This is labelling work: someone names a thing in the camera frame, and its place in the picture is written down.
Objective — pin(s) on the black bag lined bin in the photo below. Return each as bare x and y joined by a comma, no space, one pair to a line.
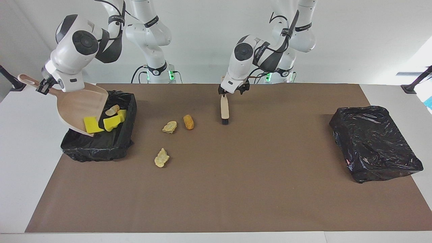
101,148

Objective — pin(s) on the black stand pole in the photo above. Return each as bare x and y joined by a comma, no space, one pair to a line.
409,89
19,86

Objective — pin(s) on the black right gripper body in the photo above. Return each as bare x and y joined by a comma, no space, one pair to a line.
49,82

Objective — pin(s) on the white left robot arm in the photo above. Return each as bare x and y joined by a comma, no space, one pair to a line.
234,71

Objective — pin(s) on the beige plastic dustpan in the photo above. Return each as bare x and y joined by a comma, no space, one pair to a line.
77,104

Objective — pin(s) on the black bag bin pink tear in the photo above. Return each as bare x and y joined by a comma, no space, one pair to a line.
374,145

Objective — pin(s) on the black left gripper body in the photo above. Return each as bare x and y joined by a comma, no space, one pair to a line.
243,88

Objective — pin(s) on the pale yellow chunk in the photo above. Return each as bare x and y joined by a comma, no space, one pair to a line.
169,127
162,158

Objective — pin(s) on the brown table mat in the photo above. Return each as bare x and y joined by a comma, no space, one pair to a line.
202,202

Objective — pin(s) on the yellow green sponge piece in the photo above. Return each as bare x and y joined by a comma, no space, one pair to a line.
122,114

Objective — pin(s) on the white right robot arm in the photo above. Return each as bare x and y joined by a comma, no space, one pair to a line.
65,62

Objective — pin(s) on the blue object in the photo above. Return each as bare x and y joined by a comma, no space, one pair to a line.
429,103

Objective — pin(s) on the grey wall bar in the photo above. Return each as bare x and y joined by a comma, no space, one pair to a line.
408,73

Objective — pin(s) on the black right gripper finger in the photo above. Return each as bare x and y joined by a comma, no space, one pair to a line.
43,91
42,83

